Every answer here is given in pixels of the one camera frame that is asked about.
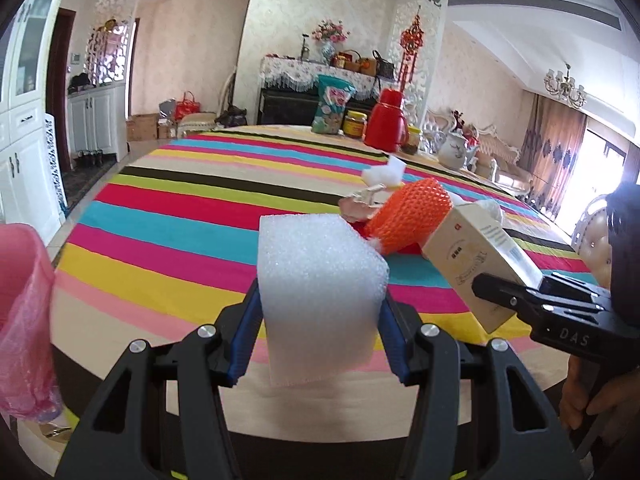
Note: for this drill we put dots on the brown patterned curtain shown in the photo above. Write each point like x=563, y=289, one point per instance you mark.
x=550, y=160

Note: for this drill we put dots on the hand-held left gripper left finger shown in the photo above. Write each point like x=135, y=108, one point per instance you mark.
x=247, y=332

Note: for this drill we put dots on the white lattice screen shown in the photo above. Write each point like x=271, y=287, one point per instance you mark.
x=112, y=10
x=430, y=60

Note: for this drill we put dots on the beige cardboard box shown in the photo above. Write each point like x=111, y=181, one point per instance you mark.
x=475, y=255

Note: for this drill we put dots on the row of shoes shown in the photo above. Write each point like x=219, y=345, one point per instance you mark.
x=89, y=159

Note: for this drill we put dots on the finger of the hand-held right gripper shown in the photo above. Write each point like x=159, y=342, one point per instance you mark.
x=575, y=289
x=500, y=295

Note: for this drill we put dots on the dark brown door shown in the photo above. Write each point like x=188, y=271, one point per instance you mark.
x=57, y=85

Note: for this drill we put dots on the ornate chair back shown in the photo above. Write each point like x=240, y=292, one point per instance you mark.
x=592, y=240

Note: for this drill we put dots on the red thermos jug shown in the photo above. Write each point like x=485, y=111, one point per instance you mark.
x=387, y=120

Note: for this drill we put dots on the red handbag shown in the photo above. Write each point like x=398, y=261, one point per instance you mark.
x=187, y=107

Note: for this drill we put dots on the black bag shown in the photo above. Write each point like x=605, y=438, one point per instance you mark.
x=231, y=117

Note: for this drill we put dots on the blue white patterned panel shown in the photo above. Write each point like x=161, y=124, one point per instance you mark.
x=54, y=165

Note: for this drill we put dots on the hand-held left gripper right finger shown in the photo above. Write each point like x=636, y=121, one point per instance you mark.
x=392, y=340

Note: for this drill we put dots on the white shoe cabinet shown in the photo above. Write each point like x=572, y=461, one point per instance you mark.
x=97, y=117

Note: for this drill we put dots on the small dark jar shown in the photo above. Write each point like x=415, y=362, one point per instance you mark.
x=411, y=141

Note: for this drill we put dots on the pink trash bag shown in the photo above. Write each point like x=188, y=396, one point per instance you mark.
x=25, y=320

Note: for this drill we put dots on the ceiling air vent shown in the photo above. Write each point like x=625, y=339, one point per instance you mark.
x=535, y=12

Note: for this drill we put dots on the red knot hanging ornament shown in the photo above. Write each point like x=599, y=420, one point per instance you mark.
x=412, y=50

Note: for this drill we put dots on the cushioned chair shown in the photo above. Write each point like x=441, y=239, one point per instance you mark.
x=197, y=122

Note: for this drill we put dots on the tall white cabinet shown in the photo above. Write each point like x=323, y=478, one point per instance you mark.
x=25, y=135

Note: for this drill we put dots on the small white foam piece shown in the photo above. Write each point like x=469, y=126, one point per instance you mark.
x=385, y=170

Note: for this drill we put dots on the orange basket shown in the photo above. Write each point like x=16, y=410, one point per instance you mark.
x=366, y=65

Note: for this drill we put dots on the metal candle holder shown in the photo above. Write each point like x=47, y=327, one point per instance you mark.
x=304, y=47

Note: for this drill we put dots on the brown cardboard box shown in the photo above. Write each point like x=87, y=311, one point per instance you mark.
x=142, y=127

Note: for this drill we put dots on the black piano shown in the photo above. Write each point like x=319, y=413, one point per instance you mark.
x=285, y=107

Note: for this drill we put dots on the wicker basket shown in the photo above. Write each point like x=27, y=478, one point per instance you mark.
x=347, y=61

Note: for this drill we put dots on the dark handbag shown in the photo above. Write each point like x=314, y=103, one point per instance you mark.
x=385, y=65

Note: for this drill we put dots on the clear pink plastic wrapper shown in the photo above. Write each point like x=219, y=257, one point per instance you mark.
x=357, y=207

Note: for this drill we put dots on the ornate white sofa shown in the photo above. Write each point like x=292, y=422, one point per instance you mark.
x=500, y=155

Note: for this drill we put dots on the person's right hand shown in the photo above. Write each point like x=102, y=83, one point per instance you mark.
x=575, y=395

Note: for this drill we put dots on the white foam block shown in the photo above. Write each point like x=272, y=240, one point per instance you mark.
x=320, y=290

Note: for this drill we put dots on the pink flower vase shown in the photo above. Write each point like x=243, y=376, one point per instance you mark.
x=330, y=35

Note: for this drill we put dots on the chandelier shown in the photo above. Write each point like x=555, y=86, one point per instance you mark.
x=565, y=85

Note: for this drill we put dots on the orange foam net sleeve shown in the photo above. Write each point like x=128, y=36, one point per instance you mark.
x=410, y=215

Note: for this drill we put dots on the floral lace piano cover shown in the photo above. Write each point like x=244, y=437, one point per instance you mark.
x=295, y=72

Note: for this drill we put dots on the teal snack bag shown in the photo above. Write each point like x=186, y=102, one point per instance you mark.
x=330, y=105

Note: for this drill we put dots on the yellow lid jar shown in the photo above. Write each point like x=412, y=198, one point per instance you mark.
x=355, y=125

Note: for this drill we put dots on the white teapot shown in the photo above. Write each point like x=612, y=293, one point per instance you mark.
x=455, y=150

